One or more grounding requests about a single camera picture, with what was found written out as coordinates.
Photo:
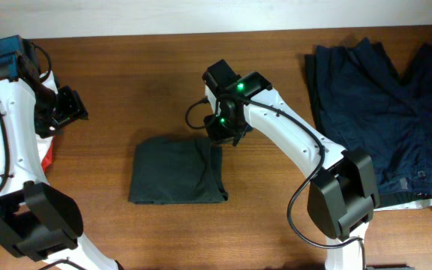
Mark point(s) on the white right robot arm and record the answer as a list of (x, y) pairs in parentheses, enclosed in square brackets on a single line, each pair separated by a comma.
[(342, 184)]

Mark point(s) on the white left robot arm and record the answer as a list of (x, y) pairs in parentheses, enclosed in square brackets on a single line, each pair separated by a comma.
[(36, 220)]

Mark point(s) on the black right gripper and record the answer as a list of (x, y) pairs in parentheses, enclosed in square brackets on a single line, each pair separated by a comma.
[(217, 135)]

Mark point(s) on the navy blue garment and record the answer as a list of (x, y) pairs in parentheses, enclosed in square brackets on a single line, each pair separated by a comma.
[(360, 101)]

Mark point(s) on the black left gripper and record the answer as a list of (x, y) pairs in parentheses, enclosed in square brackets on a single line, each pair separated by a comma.
[(76, 110)]

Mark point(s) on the black Nike t-shirt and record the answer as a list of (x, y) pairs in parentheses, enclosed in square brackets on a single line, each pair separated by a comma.
[(167, 171)]

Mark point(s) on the red folded shirt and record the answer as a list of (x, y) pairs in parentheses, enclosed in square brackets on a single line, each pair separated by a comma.
[(47, 160)]

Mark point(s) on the white folded shirt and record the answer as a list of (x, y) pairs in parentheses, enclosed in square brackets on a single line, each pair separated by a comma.
[(51, 84)]

